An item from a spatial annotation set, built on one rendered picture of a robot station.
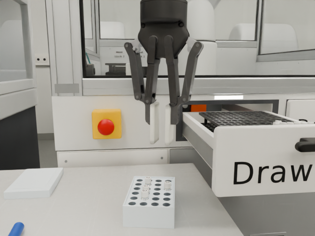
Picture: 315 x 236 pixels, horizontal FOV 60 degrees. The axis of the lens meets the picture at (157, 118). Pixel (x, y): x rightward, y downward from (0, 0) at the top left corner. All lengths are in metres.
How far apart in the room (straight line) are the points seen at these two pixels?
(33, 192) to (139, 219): 0.24
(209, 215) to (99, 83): 0.42
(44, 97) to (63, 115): 3.37
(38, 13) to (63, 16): 3.41
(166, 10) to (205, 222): 0.35
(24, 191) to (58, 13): 0.42
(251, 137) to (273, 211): 0.53
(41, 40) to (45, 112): 0.97
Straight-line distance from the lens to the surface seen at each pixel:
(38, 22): 4.14
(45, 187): 0.62
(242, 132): 0.43
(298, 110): 0.86
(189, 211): 0.53
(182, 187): 0.62
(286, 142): 0.47
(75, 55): 0.73
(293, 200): 0.96
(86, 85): 0.73
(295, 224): 1.00
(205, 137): 0.55
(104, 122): 0.66
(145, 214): 0.47
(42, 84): 4.10
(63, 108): 0.75
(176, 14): 0.43
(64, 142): 0.77
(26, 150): 1.64
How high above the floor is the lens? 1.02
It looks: 10 degrees down
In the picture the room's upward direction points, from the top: straight up
